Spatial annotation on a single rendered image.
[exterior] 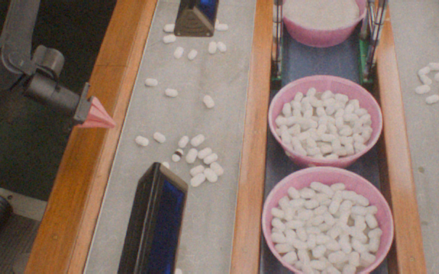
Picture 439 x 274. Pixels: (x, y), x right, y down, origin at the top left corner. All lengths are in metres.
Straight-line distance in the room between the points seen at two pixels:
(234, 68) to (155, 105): 0.24
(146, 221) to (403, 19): 1.09
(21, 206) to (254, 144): 0.73
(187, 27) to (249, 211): 0.40
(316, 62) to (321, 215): 0.54
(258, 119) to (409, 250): 0.45
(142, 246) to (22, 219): 0.90
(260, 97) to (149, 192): 0.62
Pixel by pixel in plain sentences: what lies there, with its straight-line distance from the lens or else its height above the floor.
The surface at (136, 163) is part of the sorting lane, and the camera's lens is 1.26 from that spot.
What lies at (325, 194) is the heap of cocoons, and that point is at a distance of 1.18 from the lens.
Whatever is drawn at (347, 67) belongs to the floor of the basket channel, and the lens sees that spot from 1.54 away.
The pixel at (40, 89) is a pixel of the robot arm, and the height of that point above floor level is 0.98.
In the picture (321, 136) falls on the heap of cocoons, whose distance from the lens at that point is 1.29.
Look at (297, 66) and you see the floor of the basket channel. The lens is 1.53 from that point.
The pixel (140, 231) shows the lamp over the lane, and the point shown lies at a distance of 0.73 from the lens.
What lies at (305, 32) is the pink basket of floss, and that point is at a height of 0.74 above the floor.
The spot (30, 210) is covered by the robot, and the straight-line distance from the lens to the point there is 1.61.
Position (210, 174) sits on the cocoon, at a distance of 1.19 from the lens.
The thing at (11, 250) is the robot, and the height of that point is 0.48.
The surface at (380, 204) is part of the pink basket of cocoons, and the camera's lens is 1.18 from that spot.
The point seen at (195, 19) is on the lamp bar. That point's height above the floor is 1.09.
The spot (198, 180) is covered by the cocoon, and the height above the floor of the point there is 0.76.
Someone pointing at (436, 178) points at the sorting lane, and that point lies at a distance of 1.26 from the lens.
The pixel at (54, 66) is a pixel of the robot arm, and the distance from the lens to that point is 1.19.
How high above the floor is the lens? 1.75
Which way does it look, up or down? 52 degrees down
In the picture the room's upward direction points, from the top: 6 degrees counter-clockwise
